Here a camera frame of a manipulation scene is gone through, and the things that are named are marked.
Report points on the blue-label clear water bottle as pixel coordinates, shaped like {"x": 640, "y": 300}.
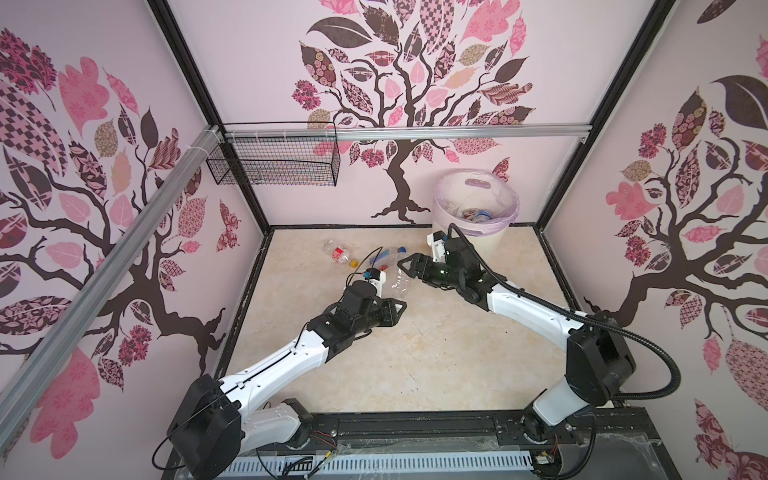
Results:
{"x": 477, "y": 216}

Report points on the back aluminium rail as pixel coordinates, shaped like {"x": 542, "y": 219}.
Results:
{"x": 413, "y": 133}

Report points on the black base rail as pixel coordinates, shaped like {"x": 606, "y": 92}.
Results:
{"x": 605, "y": 444}

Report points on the white slotted cable duct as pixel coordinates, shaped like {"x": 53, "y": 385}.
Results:
{"x": 380, "y": 465}

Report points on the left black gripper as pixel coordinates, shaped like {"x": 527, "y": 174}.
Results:
{"x": 397, "y": 316}

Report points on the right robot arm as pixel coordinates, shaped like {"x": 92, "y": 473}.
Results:
{"x": 597, "y": 359}

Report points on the blue-cap clear bottle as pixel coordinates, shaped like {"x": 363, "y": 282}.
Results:
{"x": 385, "y": 258}

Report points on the left aluminium rail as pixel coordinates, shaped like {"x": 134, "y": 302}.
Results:
{"x": 36, "y": 374}

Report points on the clear white-cap bottle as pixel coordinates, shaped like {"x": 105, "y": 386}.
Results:
{"x": 401, "y": 285}

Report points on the black wire basket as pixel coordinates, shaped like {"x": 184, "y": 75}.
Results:
{"x": 291, "y": 153}

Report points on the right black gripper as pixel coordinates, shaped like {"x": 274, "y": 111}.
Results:
{"x": 425, "y": 267}

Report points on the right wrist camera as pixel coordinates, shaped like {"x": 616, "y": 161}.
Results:
{"x": 436, "y": 241}

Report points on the white bin with purple liner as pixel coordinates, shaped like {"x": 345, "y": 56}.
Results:
{"x": 479, "y": 203}

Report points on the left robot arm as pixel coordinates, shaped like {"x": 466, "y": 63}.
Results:
{"x": 219, "y": 419}

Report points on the aluminium rail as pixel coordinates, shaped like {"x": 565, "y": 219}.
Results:
{"x": 36, "y": 374}
{"x": 413, "y": 133}

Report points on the red-label yellow-cap bottle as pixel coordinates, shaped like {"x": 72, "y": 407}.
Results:
{"x": 340, "y": 253}

